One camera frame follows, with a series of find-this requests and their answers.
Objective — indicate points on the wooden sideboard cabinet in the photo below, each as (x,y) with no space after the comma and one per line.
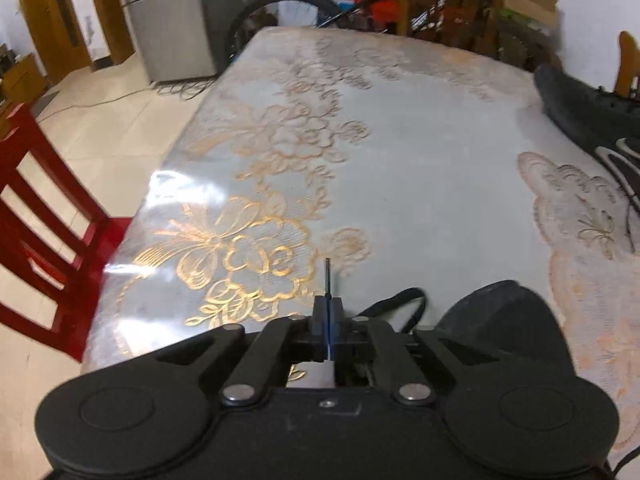
(23,83)

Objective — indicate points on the brown wooden chair right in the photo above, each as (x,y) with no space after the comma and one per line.
(628,71)

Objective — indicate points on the silver refrigerator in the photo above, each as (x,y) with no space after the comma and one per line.
(181,39)

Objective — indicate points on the red wooden chair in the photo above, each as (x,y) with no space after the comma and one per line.
(73,286)

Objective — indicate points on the black bicycle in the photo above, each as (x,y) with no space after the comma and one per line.
(520,45)

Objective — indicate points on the floral lace tablecloth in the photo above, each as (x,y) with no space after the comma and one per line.
(395,163)

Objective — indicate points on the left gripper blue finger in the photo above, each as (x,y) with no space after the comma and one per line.
(319,329)
(338,330)

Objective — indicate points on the black sneaker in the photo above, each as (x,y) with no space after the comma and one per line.
(603,124)
(509,317)

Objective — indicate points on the cardboard box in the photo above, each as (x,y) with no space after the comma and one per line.
(539,13)

